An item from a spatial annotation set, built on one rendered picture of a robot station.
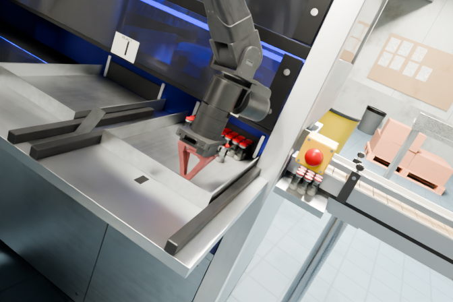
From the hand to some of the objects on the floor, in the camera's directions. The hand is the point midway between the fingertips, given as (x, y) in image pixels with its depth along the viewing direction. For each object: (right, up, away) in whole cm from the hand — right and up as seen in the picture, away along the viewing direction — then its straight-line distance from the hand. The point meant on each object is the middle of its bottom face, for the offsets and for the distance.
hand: (185, 177), depth 61 cm
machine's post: (-14, -79, +52) cm, 96 cm away
